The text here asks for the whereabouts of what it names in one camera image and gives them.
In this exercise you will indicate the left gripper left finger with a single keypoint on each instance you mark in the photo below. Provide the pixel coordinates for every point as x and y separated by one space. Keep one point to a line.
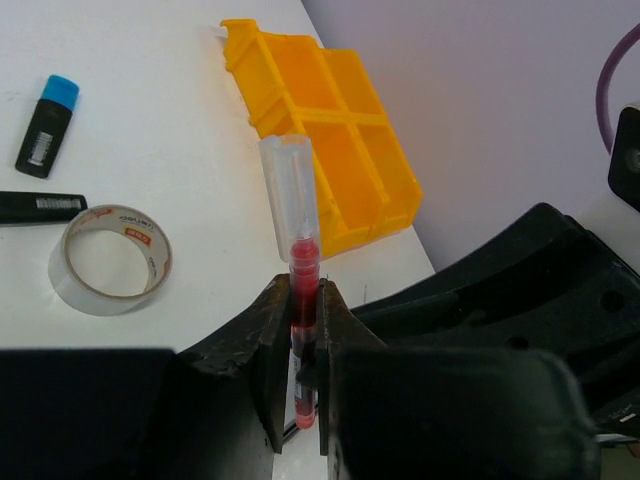
255 345

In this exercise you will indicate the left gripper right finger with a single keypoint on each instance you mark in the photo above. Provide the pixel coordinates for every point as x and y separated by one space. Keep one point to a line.
341 336

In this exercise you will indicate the red pen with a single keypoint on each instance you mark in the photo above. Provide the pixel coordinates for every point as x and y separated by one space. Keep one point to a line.
304 279

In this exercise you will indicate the clear red pen cap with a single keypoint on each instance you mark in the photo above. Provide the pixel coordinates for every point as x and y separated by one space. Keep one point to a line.
287 163

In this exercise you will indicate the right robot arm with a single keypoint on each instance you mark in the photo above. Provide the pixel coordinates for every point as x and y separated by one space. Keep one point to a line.
549 281

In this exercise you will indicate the clear tape roll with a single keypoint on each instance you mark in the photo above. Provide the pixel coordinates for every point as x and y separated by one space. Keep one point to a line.
111 259

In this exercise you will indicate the yellow compartment bin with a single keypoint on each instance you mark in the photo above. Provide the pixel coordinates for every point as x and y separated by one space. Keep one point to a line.
365 186

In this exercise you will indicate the pink highlighter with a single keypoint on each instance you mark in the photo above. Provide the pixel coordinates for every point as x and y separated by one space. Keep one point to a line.
27 208

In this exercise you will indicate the blue highlighter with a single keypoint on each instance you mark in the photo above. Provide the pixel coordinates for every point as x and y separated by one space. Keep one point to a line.
47 127

